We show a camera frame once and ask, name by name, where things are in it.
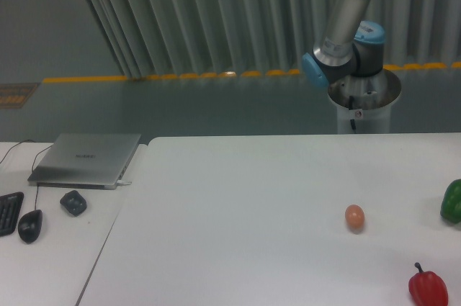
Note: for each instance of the green bell pepper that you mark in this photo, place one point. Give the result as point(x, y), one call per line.
point(450, 206)

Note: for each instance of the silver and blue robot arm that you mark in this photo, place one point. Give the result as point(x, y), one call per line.
point(346, 48)

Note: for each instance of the white usb dongle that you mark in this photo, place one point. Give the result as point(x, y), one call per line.
point(123, 183)

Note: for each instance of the grey pleated curtain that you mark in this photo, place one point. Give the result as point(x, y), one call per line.
point(164, 37)

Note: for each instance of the brown egg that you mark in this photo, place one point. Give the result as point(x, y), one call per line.
point(354, 217)

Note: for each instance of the silver closed laptop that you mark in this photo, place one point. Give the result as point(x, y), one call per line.
point(86, 161)

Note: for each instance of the small black controller device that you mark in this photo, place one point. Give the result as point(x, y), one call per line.
point(74, 203)

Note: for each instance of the black computer mouse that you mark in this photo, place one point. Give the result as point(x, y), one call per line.
point(29, 226)

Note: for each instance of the black keyboard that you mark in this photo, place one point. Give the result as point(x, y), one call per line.
point(10, 206)

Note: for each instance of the red bell pepper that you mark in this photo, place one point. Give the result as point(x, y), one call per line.
point(427, 288)

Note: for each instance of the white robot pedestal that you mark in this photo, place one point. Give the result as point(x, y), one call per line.
point(364, 104)

